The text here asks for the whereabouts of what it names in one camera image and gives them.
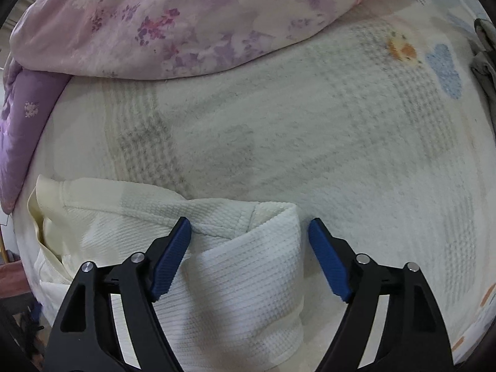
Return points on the white knit sweater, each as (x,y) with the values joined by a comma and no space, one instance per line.
(235,302)

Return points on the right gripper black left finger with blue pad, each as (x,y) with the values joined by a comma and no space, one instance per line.
(84,336)

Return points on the pink purple floral quilt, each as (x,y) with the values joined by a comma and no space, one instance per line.
(56,40)

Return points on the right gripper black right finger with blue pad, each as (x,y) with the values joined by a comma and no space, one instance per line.
(392,320)

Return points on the grey white checkered sweater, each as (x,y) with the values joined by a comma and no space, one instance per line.
(483,61)

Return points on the white patterned bed blanket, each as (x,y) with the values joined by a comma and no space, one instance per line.
(376,125)

